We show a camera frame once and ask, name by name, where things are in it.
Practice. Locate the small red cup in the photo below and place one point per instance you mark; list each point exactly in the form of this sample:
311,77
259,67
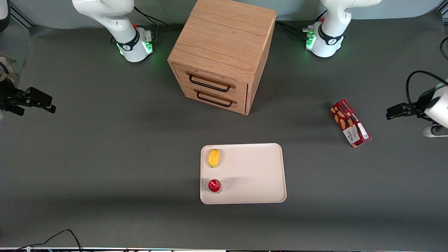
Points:
214,186

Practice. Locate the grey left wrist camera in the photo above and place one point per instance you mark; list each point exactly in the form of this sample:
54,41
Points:
435,131

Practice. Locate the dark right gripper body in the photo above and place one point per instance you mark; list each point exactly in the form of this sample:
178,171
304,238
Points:
7,95

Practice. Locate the red cookie box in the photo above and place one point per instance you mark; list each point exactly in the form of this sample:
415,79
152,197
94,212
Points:
350,122

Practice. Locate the black frame rail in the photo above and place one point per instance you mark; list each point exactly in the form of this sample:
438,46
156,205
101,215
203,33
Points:
22,17

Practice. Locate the beige wrist mount piece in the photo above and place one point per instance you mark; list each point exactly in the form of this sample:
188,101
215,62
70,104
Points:
7,68

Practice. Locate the wooden drawer cabinet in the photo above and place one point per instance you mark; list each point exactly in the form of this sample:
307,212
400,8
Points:
220,38

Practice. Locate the yellow lemon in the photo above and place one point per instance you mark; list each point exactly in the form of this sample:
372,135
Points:
214,158

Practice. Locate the cream plastic tray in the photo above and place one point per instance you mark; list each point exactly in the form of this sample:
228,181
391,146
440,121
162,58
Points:
252,175

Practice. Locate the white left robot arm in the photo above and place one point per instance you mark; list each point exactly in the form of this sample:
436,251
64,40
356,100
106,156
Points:
332,28

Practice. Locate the dark grey table mat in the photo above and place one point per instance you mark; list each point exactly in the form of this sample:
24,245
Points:
105,157

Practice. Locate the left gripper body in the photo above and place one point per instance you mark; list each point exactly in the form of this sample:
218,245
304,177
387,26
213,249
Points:
419,106

